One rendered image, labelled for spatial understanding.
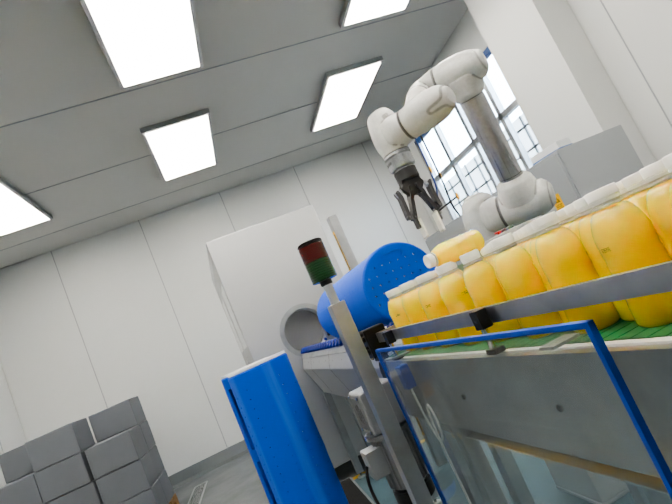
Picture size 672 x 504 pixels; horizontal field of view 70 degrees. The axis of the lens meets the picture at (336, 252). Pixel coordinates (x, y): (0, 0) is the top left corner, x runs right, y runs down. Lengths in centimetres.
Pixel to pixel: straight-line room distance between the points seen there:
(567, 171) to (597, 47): 161
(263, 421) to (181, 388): 465
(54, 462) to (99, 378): 215
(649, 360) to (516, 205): 156
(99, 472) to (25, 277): 328
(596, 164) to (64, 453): 459
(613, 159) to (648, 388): 276
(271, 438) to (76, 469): 298
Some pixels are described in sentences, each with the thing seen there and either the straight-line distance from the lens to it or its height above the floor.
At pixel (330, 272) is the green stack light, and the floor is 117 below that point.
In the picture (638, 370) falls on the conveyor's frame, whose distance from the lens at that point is 66.
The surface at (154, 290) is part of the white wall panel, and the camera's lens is 690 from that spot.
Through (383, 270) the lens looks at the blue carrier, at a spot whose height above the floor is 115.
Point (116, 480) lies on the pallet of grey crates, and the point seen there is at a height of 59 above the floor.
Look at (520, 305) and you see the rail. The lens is 80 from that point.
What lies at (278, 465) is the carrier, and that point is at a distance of 221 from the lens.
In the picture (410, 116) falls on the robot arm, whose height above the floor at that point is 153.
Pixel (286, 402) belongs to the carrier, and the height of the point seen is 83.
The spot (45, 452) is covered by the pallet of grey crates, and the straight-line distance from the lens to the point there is 501.
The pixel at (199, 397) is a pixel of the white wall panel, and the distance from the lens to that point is 676.
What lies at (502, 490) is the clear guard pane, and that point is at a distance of 103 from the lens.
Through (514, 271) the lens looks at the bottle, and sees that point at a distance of 86.
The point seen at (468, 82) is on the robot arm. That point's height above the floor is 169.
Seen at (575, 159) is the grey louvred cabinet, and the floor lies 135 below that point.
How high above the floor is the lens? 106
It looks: 7 degrees up
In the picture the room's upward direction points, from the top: 24 degrees counter-clockwise
